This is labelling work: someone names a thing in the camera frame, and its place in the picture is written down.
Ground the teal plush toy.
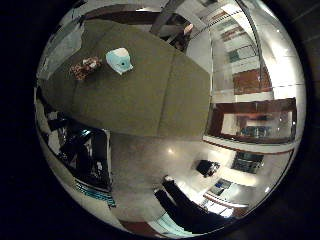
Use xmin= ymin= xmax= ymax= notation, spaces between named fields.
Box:
xmin=105 ymin=47 xmax=134 ymax=76

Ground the brown spotted plush toy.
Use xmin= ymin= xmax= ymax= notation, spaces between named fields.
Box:
xmin=69 ymin=56 xmax=103 ymax=81

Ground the olive green table cloth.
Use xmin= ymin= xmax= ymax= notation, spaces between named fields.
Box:
xmin=41 ymin=18 xmax=213 ymax=139

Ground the brown wooden framed cabinet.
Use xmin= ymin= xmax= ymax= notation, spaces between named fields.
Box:
xmin=205 ymin=97 xmax=298 ymax=145

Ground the seated person at table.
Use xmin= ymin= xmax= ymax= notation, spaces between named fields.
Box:
xmin=166 ymin=22 xmax=196 ymax=53

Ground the dark screen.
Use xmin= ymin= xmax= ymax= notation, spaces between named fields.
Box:
xmin=231 ymin=151 xmax=265 ymax=175

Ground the teal striped crate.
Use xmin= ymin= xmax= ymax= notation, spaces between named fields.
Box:
xmin=74 ymin=179 xmax=118 ymax=208

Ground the grey metal beam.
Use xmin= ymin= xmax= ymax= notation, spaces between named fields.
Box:
xmin=149 ymin=0 xmax=186 ymax=36

